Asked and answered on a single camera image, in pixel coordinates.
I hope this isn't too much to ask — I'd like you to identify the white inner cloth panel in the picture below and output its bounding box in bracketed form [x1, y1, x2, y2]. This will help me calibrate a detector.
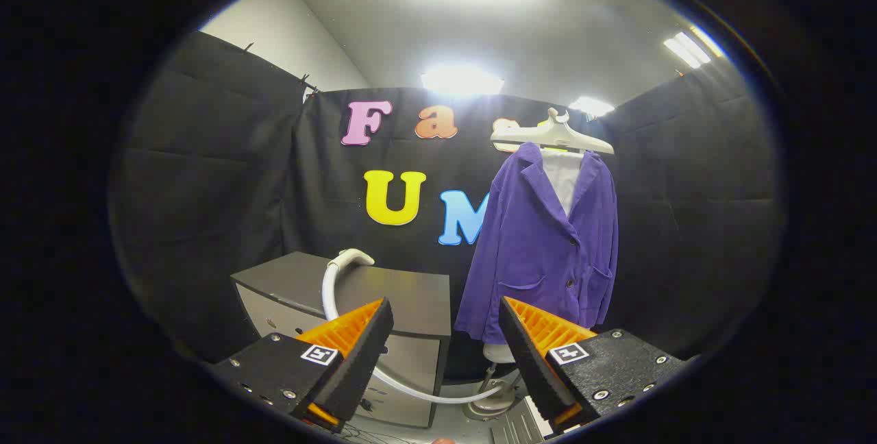
[541, 148, 584, 219]

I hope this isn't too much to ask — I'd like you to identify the double strip ceiling light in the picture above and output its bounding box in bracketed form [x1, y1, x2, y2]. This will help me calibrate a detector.
[663, 32, 713, 69]

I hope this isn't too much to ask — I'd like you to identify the black floor cable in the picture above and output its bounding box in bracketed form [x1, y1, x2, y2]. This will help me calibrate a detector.
[339, 422, 412, 444]

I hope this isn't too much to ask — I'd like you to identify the white clothes hanger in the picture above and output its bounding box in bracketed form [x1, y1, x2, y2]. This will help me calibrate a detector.
[490, 107, 615, 156]

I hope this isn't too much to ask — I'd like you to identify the grey cabinet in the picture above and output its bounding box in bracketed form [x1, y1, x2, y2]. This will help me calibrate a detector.
[231, 251, 452, 429]

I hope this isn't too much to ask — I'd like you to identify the ceiling light panel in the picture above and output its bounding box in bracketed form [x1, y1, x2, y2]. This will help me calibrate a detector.
[569, 96, 615, 117]
[420, 66, 506, 97]

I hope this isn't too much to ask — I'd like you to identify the grey garment steamer base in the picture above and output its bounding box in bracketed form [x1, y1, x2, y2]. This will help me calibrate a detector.
[463, 343, 521, 421]

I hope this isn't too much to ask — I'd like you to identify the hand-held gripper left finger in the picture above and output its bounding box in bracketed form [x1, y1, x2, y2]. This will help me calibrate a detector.
[209, 297, 395, 434]

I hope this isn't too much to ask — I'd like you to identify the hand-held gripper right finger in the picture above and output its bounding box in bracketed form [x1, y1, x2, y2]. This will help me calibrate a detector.
[498, 295, 689, 434]

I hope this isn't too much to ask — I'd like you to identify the grey ribbed floor plate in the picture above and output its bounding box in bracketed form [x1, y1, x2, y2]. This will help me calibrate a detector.
[489, 396, 554, 444]

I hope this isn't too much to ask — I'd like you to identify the purple corduroy jacket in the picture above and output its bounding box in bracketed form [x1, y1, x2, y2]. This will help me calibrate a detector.
[454, 141, 619, 345]

